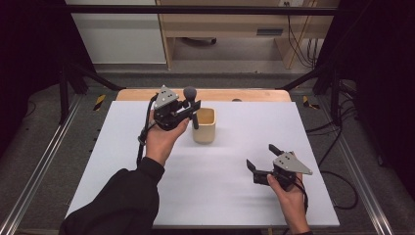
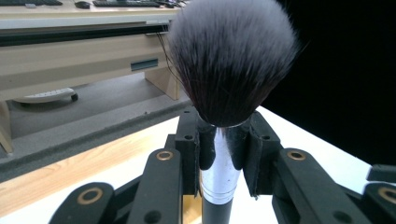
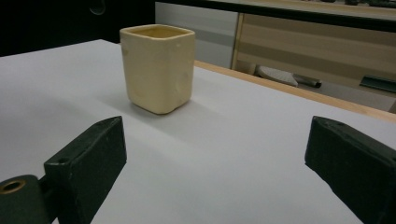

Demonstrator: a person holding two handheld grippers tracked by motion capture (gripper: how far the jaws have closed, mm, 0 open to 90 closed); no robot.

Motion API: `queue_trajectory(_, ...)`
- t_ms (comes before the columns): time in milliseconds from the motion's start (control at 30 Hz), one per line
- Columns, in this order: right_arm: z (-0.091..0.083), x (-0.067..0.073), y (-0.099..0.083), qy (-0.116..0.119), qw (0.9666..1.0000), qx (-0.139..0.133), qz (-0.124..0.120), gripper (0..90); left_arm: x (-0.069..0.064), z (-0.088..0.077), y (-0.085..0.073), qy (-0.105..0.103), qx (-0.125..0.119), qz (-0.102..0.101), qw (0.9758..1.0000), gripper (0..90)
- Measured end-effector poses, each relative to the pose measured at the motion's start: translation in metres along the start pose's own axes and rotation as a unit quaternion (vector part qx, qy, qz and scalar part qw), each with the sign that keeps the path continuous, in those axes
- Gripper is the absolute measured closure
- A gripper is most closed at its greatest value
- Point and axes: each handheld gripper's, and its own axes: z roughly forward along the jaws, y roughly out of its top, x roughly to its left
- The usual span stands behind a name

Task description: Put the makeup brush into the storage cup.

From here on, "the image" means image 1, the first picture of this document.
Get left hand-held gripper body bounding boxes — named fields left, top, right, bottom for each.
left=152, top=84, right=194, bottom=132

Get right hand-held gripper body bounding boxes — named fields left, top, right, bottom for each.
left=252, top=151, right=314, bottom=193

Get black makeup brush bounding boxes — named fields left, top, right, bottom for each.
left=182, top=85, right=200, bottom=131

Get beige square cup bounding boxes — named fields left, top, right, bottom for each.
left=191, top=107, right=217, bottom=145

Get person's left hand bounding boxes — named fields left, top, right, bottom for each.
left=144, top=110, right=191, bottom=168

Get person's right hand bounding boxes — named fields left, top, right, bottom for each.
left=266, top=151, right=311, bottom=233

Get white table board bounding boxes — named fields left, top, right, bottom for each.
left=65, top=100, right=341, bottom=229

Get wooden table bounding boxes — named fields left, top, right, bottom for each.
left=115, top=88, right=293, bottom=103

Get yellow black tape strip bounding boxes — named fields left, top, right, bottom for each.
left=93, top=93, right=108, bottom=112
left=301, top=95, right=321, bottom=111

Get black metal stand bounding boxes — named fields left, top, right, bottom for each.
left=276, top=62, right=345, bottom=127
left=58, top=60, right=126, bottom=125

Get light wooden desk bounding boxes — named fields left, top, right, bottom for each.
left=156, top=0, right=341, bottom=71

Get white cabinet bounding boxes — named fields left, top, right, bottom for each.
left=64, top=0, right=167, bottom=66

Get black horizontal bar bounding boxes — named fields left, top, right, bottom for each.
left=64, top=4, right=339, bottom=17

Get grey desk label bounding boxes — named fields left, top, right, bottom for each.
left=255, top=27, right=285, bottom=37

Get black curtain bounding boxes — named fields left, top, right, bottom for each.
left=314, top=0, right=415, bottom=200
left=0, top=0, right=96, bottom=158

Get left hand-held gripper cable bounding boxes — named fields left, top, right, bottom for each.
left=135, top=93, right=159, bottom=168

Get hand-held gripper cable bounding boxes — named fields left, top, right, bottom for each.
left=293, top=175, right=310, bottom=215
left=135, top=93, right=159, bottom=168

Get right hand-held gripper cable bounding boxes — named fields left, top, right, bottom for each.
left=293, top=175, right=310, bottom=215

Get black floor cables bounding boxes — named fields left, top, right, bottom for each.
left=304, top=79, right=360, bottom=211

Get aluminium floor rail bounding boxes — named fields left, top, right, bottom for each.
left=317, top=96, right=396, bottom=235
left=0, top=93, right=84, bottom=235

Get black hanging cables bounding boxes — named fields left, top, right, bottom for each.
left=283, top=1, right=320, bottom=71

